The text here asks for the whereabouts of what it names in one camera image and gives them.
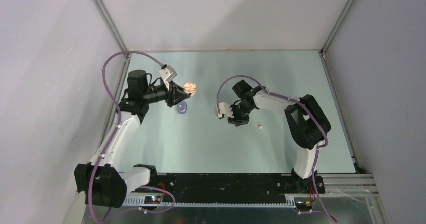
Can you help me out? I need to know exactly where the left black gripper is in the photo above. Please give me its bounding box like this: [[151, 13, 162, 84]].
[[142, 80, 189, 107]]

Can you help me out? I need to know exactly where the beige earbud charging case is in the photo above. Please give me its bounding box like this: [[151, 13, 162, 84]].
[[184, 82, 196, 95]]

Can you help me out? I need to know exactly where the purple earbud charging case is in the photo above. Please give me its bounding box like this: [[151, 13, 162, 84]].
[[176, 101, 188, 114]]

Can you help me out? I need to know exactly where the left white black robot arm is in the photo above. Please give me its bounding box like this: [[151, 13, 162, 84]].
[[74, 67, 196, 208]]

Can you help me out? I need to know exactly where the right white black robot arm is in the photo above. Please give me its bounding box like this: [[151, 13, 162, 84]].
[[217, 80, 331, 193]]

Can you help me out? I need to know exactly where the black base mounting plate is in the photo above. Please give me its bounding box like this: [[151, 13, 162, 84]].
[[133, 173, 325, 205]]

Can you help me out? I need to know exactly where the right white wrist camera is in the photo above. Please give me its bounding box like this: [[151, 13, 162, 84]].
[[216, 102, 234, 119]]

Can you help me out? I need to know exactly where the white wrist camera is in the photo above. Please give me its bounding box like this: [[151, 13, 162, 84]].
[[159, 65, 177, 83], [216, 102, 234, 119]]

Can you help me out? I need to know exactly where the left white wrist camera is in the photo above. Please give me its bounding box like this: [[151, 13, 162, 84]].
[[159, 65, 177, 83]]

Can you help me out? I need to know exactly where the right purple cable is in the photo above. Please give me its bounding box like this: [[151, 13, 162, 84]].
[[216, 75, 338, 224]]

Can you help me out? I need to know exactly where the purple cable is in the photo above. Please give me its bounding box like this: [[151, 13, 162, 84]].
[[87, 51, 176, 224], [216, 75, 338, 224]]

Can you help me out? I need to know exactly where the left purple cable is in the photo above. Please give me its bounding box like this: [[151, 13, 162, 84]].
[[87, 51, 176, 224]]

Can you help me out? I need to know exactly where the grey slotted cable duct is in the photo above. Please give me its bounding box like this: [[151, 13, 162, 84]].
[[121, 195, 297, 209]]

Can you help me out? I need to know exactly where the aluminium frame rail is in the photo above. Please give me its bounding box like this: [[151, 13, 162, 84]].
[[116, 171, 380, 197]]

